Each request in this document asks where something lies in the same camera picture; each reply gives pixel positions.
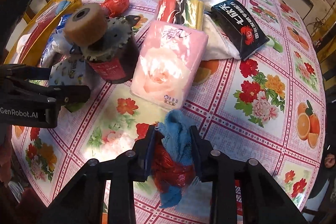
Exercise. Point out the pink rose tissue pack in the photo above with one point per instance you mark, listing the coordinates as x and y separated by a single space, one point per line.
167 64

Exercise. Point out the dark red canister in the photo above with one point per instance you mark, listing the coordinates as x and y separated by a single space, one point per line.
114 56

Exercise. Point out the black snack packet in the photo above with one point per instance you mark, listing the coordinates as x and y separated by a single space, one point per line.
239 25

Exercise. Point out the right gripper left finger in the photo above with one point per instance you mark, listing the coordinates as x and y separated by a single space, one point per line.
82 199

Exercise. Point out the floral plastic tablecloth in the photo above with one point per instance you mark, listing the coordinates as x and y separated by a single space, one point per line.
270 107

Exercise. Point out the blue towel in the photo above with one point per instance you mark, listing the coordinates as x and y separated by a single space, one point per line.
177 142

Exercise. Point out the white cloth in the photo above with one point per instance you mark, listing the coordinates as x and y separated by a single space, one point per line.
219 46

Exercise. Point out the yellow white storage box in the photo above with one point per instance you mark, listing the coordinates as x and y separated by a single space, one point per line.
30 45

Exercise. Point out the red shiny wrapped item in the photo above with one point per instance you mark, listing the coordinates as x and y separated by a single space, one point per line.
115 8

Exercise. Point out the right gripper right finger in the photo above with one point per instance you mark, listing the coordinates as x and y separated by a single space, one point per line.
263 200

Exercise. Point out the white floral tissue box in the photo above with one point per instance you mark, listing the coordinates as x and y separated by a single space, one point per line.
72 71

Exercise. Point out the blue white plastic bag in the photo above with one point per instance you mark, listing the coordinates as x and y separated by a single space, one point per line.
57 45

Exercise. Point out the red plastic bag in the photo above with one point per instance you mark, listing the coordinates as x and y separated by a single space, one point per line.
166 172

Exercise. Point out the red yellow striped package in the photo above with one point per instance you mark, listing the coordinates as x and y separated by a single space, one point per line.
188 13

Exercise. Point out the brown tape roll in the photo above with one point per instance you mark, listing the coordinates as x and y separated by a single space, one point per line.
86 25

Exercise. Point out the blue cloth in box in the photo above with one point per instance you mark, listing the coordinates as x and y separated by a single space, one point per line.
61 6

